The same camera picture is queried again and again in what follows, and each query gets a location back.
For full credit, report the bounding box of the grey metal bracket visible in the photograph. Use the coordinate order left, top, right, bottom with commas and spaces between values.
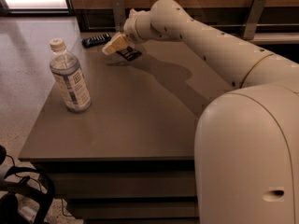
242, 0, 267, 40
112, 0, 126, 32

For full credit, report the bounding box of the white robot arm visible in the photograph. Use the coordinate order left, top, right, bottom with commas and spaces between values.
103, 0, 299, 224

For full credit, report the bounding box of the grey drawer cabinet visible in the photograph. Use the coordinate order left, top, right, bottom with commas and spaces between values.
19, 41, 230, 224

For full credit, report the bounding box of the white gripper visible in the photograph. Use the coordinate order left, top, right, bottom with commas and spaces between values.
102, 8, 156, 55

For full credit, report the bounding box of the clear plastic water bottle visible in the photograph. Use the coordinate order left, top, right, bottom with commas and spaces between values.
50, 37, 92, 113

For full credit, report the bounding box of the dark rxbar blueberry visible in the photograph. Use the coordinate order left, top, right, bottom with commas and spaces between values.
81, 34, 111, 49

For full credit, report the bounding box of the left grey metal bracket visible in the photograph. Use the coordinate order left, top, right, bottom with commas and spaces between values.
112, 0, 126, 32

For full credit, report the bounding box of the black rxbar chocolate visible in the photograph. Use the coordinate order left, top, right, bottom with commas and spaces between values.
117, 46, 142, 62

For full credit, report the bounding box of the right grey metal bracket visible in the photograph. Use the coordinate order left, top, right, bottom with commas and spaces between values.
242, 0, 267, 40

